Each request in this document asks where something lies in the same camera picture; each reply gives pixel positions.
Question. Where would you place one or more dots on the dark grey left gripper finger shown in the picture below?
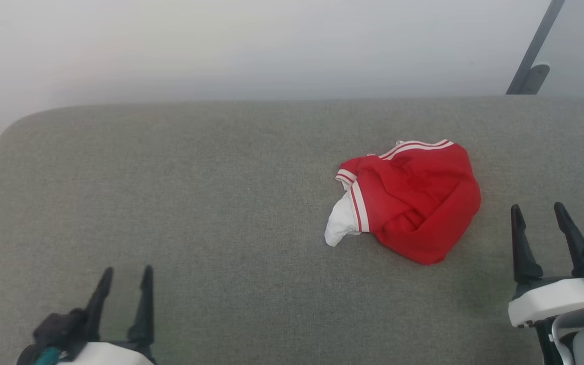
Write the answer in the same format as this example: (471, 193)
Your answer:
(98, 299)
(143, 309)

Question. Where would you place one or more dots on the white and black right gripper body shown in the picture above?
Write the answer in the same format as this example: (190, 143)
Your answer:
(558, 299)

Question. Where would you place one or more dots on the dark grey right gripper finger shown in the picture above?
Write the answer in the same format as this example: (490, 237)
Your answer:
(522, 253)
(572, 238)

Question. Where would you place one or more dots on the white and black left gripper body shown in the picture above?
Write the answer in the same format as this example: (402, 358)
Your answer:
(94, 354)

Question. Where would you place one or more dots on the red garment with white stripes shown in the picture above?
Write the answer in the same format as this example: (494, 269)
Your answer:
(418, 203)

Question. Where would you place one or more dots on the grey fabric sofa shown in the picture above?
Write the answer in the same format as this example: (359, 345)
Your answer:
(170, 213)

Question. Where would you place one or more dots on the dark grey slanted metal post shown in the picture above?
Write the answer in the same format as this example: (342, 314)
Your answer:
(534, 56)

